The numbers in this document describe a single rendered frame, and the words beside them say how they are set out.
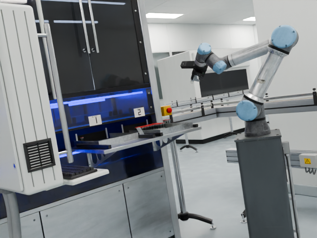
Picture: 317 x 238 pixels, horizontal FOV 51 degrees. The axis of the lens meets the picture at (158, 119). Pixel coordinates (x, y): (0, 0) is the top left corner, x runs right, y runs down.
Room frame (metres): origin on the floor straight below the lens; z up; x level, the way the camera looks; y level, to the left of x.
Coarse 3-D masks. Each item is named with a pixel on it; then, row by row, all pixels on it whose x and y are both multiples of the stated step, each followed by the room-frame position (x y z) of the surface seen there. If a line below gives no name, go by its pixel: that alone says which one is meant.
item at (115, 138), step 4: (112, 136) 2.18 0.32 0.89; (116, 136) 2.14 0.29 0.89; (120, 136) 1.87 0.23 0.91; (124, 136) 1.88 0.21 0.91; (128, 136) 1.90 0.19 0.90; (132, 136) 1.92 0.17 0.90; (136, 136) 1.93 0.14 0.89; (100, 140) 2.15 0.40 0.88; (104, 140) 1.81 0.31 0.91; (108, 140) 1.82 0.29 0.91; (112, 140) 1.84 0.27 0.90; (116, 140) 1.85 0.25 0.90; (120, 140) 1.87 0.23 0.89; (124, 140) 1.88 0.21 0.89; (128, 140) 1.90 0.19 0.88
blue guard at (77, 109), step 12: (84, 96) 2.04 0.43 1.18; (96, 96) 2.09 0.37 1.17; (108, 96) 2.15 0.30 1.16; (120, 96) 2.20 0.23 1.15; (132, 96) 2.25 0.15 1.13; (144, 96) 2.32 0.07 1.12; (72, 108) 1.99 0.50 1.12; (84, 108) 2.04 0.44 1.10; (96, 108) 2.08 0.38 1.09; (108, 108) 2.14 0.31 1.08; (120, 108) 2.19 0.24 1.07; (132, 108) 2.25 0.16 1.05; (144, 108) 2.31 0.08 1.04; (72, 120) 1.98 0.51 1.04; (84, 120) 2.03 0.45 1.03; (108, 120) 2.13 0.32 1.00
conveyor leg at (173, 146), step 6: (174, 144) 2.62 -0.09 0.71; (174, 150) 2.62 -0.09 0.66; (174, 156) 2.62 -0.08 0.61; (174, 162) 2.63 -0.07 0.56; (174, 168) 2.63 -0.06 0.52; (180, 174) 2.63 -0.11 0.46; (180, 180) 2.63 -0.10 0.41; (180, 186) 2.62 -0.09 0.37; (180, 192) 2.62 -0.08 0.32; (180, 198) 2.62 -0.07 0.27; (180, 204) 2.63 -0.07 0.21; (180, 210) 2.64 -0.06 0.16
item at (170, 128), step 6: (168, 126) 2.24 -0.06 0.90; (174, 126) 1.96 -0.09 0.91; (180, 126) 1.99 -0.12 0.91; (186, 126) 2.02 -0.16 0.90; (192, 126) 2.05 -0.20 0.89; (132, 132) 2.14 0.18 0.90; (138, 132) 2.08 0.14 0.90; (144, 132) 2.03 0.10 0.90; (150, 132) 1.98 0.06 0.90; (168, 132) 1.93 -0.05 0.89
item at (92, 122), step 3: (90, 117) 2.05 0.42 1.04; (93, 117) 2.06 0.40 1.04; (96, 117) 2.08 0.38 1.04; (99, 117) 2.09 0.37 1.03; (90, 120) 2.05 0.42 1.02; (93, 120) 2.06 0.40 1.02; (99, 120) 2.09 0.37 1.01; (90, 123) 2.05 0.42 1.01; (93, 123) 2.06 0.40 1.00; (96, 123) 2.07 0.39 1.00; (99, 123) 2.08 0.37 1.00
